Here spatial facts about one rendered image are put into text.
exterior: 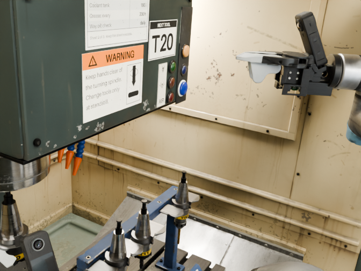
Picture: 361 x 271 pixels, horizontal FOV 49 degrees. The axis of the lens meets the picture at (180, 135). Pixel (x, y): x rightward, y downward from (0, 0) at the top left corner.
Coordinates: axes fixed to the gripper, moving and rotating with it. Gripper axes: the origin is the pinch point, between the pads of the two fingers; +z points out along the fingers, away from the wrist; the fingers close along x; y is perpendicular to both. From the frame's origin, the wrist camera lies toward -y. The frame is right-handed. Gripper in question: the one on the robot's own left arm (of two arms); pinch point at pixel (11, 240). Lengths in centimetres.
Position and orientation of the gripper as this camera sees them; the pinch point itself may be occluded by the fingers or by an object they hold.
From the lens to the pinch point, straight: 91.7
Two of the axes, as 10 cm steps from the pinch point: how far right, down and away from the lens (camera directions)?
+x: 7.4, -2.0, 6.5
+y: -0.7, 9.3, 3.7
